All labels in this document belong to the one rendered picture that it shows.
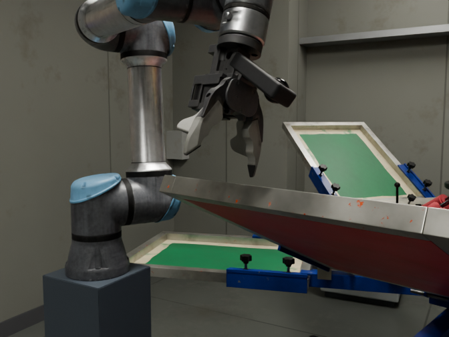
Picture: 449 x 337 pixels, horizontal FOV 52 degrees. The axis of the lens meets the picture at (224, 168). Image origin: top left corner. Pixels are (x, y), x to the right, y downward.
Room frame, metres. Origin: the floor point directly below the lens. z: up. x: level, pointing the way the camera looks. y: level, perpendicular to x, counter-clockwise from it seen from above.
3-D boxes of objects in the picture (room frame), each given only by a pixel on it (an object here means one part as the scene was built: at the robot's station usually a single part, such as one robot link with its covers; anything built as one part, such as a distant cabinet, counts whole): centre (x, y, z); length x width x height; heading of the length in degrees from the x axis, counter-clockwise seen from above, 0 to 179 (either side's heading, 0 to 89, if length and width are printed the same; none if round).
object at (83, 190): (1.09, 0.30, 1.37); 0.13 x 0.12 x 0.14; 121
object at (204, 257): (1.97, -0.13, 1.05); 1.08 x 0.61 x 0.23; 77
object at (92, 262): (1.09, 0.31, 1.25); 0.15 x 0.15 x 0.10
